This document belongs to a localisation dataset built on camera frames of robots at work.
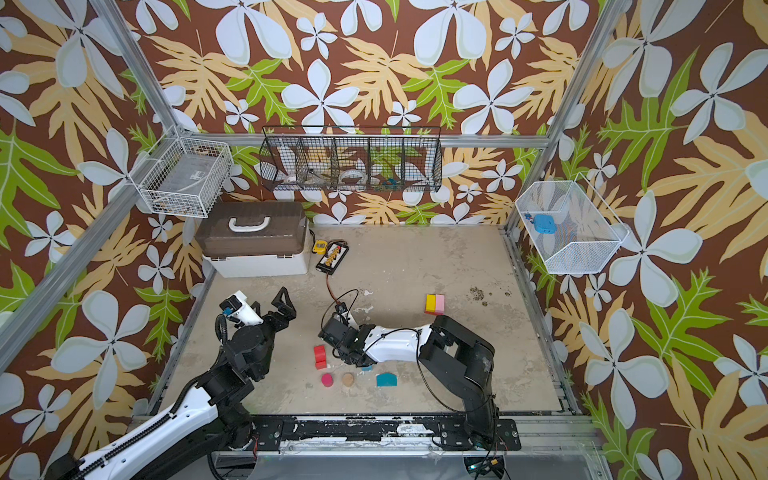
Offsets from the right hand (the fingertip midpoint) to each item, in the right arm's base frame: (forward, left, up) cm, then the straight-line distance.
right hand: (347, 338), depth 90 cm
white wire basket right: (+15, -65, +30) cm, 73 cm away
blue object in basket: (+24, -59, +25) cm, 68 cm away
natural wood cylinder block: (-12, -1, 0) cm, 12 cm away
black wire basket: (+50, -1, +31) cm, 59 cm away
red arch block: (-5, +8, -1) cm, 10 cm away
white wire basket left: (+36, +47, +35) cm, 69 cm away
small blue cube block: (-9, -6, 0) cm, 11 cm away
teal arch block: (-12, -12, -2) cm, 17 cm away
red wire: (+22, +9, -1) cm, 23 cm away
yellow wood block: (+11, -27, +2) cm, 29 cm away
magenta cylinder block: (-12, +5, 0) cm, 13 cm away
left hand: (+3, +18, +21) cm, 28 cm away
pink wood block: (+11, -30, +1) cm, 32 cm away
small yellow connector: (+36, +12, +2) cm, 38 cm away
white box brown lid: (+24, +28, +20) cm, 42 cm away
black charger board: (+31, +7, +1) cm, 32 cm away
